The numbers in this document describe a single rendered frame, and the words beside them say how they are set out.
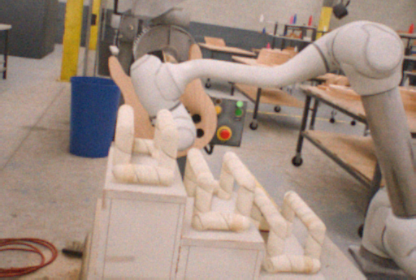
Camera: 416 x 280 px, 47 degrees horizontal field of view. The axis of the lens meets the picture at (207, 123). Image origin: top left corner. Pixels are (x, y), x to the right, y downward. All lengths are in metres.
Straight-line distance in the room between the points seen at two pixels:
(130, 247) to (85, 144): 3.81
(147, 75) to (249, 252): 0.62
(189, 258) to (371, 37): 0.69
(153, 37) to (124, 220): 1.14
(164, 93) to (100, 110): 3.24
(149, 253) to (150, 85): 0.58
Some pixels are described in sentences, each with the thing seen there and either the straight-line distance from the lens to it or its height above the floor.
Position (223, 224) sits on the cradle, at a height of 1.04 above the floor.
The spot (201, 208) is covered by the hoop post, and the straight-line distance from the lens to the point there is 0.92.
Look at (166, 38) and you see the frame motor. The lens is 1.90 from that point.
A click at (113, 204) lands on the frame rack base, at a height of 1.08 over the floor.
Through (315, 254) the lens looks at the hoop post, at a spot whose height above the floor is 0.99.
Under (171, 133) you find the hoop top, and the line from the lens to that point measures 0.87.
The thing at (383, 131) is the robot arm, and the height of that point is 1.19.
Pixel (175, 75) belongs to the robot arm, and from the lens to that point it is 1.36.
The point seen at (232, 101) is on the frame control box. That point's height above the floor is 1.11.
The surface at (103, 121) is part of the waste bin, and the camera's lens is 4.62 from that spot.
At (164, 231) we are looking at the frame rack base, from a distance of 0.89.
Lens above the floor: 1.40
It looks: 12 degrees down
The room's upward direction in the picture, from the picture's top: 9 degrees clockwise
